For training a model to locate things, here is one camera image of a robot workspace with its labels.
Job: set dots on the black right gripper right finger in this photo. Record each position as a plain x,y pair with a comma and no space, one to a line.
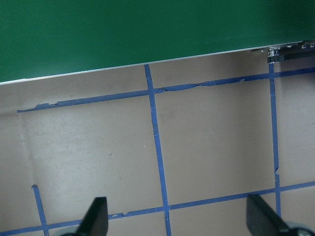
261,219

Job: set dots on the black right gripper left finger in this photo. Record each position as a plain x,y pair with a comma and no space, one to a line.
95,222

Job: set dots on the green conveyor belt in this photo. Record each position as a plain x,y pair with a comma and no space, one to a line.
44,38

